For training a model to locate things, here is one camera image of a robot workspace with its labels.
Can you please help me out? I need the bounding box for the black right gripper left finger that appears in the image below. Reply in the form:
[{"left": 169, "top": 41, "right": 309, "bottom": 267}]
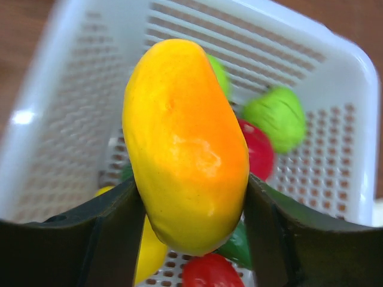
[{"left": 1, "top": 179, "right": 145, "bottom": 286}]

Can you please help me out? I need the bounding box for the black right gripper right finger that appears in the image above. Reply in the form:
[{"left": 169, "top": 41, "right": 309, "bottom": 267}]
[{"left": 244, "top": 175, "right": 382, "bottom": 286}]

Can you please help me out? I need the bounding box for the red orange fake mango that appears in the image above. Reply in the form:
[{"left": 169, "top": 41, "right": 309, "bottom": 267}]
[{"left": 182, "top": 253, "right": 244, "bottom": 287}]

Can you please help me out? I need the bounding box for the yellow orange fake fruit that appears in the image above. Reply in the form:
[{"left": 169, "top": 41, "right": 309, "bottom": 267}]
[{"left": 121, "top": 39, "right": 249, "bottom": 256}]

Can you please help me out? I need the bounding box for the dark green fake cucumber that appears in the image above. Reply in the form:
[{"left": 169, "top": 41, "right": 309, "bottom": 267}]
[{"left": 216, "top": 221, "right": 253, "bottom": 270}]

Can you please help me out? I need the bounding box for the yellow fake lemon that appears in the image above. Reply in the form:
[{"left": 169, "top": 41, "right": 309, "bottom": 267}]
[{"left": 94, "top": 185, "right": 168, "bottom": 286}]

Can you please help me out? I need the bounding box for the red fake apple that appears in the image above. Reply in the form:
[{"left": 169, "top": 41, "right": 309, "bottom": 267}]
[{"left": 238, "top": 118, "right": 275, "bottom": 182}]

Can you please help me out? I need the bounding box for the light green fake fruit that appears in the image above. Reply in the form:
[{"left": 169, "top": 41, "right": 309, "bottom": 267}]
[{"left": 242, "top": 86, "right": 306, "bottom": 153}]

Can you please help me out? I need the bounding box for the green fake apple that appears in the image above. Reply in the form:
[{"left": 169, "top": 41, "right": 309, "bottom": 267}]
[{"left": 207, "top": 54, "right": 231, "bottom": 101}]

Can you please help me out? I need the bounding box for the white perforated plastic basket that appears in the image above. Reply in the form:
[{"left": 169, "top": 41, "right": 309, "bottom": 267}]
[{"left": 1, "top": 1, "right": 382, "bottom": 286}]

